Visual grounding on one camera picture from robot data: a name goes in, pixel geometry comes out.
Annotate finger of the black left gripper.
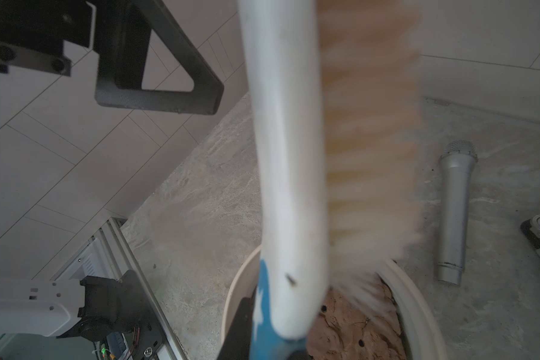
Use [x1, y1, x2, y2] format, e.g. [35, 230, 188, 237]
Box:
[94, 1, 224, 115]

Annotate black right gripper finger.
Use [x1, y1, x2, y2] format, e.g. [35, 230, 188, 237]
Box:
[217, 292, 255, 360]

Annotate silver microphone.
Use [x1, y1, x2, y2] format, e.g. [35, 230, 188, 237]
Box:
[436, 140, 478, 287]

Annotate brown dried mud filling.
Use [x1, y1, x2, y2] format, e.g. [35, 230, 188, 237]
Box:
[306, 278, 407, 359]

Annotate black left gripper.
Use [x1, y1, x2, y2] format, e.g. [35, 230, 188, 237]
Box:
[0, 0, 94, 77]

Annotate white scrub brush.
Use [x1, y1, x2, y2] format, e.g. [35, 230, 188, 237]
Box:
[238, 1, 422, 359]

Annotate aluminium frame rail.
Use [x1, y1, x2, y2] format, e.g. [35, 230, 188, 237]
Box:
[53, 217, 187, 360]

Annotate white ceramic pot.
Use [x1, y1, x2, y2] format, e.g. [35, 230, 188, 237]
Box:
[220, 247, 448, 359]

